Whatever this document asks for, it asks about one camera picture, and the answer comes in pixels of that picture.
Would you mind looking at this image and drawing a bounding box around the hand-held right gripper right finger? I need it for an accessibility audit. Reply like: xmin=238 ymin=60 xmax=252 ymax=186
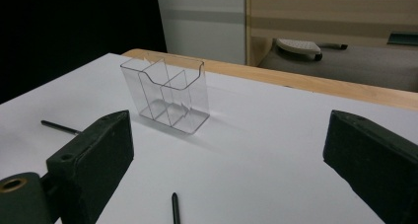
xmin=322 ymin=110 xmax=418 ymax=224

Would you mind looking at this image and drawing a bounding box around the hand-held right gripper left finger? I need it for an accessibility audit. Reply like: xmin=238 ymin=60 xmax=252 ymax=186
xmin=45 ymin=110 xmax=135 ymax=224

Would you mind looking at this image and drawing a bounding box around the silver black pen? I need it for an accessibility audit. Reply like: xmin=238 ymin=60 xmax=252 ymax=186
xmin=40 ymin=119 xmax=82 ymax=135

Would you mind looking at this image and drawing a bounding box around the clear acrylic organizer box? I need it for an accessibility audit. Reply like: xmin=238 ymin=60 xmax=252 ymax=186
xmin=119 ymin=50 xmax=211 ymax=135

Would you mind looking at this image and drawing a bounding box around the white table cover sheet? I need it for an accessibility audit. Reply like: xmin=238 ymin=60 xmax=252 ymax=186
xmin=0 ymin=52 xmax=418 ymax=224

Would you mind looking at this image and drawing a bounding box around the wooden table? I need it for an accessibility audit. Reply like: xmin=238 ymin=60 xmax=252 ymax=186
xmin=121 ymin=47 xmax=418 ymax=112

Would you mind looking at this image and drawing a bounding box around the office chair base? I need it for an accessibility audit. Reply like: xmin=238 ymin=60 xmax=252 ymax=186
xmin=275 ymin=37 xmax=349 ymax=62

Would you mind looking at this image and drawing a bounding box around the light wooden desk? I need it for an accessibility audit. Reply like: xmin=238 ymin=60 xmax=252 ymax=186
xmin=245 ymin=0 xmax=418 ymax=67

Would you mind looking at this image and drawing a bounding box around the white cabinet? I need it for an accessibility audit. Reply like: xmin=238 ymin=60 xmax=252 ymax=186
xmin=156 ymin=0 xmax=247 ymax=66

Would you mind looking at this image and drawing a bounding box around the dark teal desk handle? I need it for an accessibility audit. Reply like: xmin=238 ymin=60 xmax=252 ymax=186
xmin=386 ymin=31 xmax=418 ymax=46

